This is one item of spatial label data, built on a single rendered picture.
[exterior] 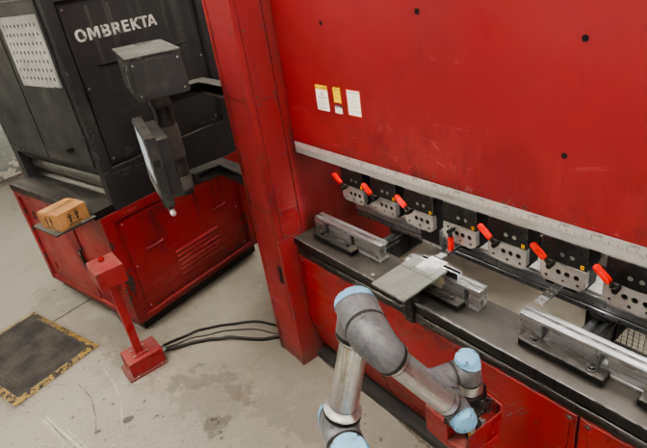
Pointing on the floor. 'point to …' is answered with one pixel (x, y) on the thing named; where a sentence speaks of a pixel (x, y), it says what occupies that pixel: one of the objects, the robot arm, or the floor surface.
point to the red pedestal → (102, 268)
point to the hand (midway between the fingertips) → (470, 433)
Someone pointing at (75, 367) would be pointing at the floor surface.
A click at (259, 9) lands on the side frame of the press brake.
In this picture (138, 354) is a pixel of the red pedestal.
